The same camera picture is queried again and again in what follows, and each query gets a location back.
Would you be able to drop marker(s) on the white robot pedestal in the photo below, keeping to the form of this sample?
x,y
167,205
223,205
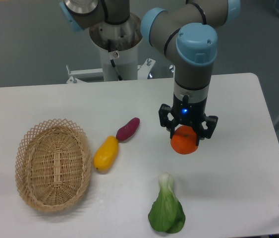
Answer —
x,y
118,49

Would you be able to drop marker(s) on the purple sweet potato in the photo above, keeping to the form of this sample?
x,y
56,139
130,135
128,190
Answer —
x,y
128,130

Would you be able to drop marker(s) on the orange fruit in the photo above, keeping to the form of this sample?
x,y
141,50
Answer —
x,y
184,140

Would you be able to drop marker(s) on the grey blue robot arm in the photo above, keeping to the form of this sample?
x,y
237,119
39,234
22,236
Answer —
x,y
186,37

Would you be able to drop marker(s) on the green bok choy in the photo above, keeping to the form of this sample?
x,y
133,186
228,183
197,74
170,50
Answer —
x,y
166,214

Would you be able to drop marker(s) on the yellow mango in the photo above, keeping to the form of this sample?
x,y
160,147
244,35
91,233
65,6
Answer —
x,y
106,154

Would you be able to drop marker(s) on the woven wicker basket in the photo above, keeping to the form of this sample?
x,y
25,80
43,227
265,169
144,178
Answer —
x,y
53,165

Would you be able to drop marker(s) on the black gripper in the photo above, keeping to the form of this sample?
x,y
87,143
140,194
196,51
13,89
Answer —
x,y
191,114

